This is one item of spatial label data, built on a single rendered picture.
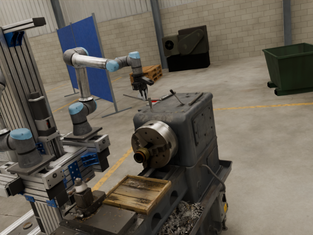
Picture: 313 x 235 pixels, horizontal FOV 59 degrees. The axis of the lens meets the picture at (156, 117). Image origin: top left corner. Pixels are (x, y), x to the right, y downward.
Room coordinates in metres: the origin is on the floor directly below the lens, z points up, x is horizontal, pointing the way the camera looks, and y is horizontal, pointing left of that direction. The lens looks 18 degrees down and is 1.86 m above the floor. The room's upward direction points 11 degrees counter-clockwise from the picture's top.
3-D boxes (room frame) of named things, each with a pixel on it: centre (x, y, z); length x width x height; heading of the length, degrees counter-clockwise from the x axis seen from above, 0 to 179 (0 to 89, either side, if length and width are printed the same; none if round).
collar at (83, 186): (1.30, 0.47, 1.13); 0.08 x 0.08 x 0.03
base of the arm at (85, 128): (2.11, 0.60, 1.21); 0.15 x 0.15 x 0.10
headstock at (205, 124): (2.12, -0.15, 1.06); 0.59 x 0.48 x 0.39; 146
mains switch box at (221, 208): (1.96, -0.38, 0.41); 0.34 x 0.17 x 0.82; 146
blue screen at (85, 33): (8.38, 1.87, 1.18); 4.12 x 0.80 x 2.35; 27
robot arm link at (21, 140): (1.69, 0.88, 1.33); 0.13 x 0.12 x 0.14; 79
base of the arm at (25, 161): (1.69, 0.87, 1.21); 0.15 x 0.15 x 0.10
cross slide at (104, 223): (1.27, 0.42, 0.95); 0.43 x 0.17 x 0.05; 56
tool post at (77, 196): (1.31, 0.46, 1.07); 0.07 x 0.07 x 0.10; 56
